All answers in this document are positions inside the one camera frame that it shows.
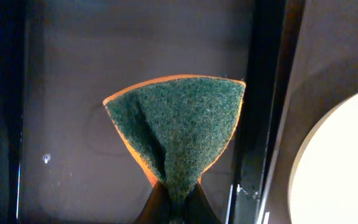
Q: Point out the cream plate with red stain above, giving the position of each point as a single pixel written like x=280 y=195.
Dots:
x=323 y=186

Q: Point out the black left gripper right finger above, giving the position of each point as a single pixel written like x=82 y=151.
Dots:
x=197 y=210

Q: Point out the orange green sponge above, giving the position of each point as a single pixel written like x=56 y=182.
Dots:
x=177 y=127

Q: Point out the small black tray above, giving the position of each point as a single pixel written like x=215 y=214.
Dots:
x=61 y=160

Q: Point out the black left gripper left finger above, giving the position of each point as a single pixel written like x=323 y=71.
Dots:
x=157 y=209

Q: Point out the large brown tray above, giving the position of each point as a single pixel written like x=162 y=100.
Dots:
x=324 y=73

